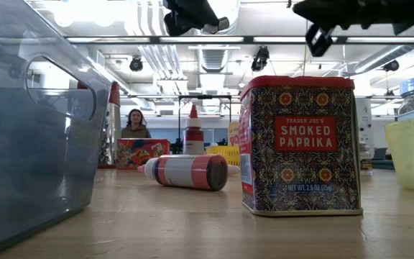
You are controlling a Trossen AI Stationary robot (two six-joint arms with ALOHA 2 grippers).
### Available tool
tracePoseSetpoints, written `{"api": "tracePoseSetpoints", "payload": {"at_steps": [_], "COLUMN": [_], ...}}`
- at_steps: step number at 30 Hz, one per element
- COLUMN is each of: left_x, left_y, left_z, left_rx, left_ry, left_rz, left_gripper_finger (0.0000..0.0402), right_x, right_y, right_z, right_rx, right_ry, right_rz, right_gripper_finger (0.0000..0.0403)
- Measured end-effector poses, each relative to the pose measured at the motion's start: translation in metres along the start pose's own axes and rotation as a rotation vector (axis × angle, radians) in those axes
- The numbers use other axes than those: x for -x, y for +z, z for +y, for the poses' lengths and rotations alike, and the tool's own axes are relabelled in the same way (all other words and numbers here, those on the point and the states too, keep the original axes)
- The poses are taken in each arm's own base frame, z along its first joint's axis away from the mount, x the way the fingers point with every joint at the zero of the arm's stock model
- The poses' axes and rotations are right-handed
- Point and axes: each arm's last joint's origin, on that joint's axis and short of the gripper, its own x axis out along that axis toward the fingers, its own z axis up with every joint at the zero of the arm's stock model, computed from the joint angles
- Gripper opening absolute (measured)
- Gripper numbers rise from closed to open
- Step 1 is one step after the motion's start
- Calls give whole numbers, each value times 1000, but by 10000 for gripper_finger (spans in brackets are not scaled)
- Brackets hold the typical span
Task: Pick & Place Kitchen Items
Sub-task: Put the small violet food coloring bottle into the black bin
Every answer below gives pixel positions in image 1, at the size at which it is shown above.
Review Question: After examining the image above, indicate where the dark blue sofa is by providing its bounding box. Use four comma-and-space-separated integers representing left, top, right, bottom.
371, 146, 397, 171

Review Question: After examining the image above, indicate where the yellow translucent plastic bin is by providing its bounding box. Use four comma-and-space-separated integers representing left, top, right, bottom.
384, 111, 414, 196

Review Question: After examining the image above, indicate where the black ceiling spotlight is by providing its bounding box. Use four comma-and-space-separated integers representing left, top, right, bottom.
382, 59, 401, 73
250, 45, 270, 73
129, 56, 144, 73

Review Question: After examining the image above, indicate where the black gantry frame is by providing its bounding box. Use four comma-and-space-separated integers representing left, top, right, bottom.
177, 94, 234, 152

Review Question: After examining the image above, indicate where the yellow mesh basket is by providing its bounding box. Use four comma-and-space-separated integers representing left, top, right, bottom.
205, 145, 242, 167

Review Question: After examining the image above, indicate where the metal box grater red handle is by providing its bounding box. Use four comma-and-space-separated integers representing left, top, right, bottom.
76, 80, 123, 171

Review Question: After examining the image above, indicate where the grey translucent plastic bin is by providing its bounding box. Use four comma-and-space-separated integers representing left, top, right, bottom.
0, 0, 114, 257

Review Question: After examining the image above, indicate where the red smoked paprika tin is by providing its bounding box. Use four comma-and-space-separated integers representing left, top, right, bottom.
239, 74, 364, 217

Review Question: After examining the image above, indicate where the red bottle with white label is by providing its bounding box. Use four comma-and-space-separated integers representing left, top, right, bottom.
137, 154, 229, 192

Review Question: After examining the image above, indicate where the red bottle with conical cap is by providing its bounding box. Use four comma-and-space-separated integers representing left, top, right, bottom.
183, 104, 206, 156

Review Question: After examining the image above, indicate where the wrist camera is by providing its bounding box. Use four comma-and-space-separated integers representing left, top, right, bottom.
200, 16, 231, 35
305, 23, 334, 58

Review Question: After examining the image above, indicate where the red printed carton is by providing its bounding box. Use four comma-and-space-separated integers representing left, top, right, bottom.
116, 137, 171, 171

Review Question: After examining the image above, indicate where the black overhead light bar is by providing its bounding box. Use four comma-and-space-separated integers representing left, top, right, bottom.
63, 35, 414, 45

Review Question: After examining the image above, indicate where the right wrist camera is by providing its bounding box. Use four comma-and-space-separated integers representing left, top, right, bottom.
305, 23, 334, 58

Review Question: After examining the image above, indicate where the silver ceiling duct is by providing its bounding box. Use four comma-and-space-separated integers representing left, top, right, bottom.
190, 0, 242, 73

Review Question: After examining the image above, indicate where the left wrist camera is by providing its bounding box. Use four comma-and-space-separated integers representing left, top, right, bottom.
200, 16, 231, 35

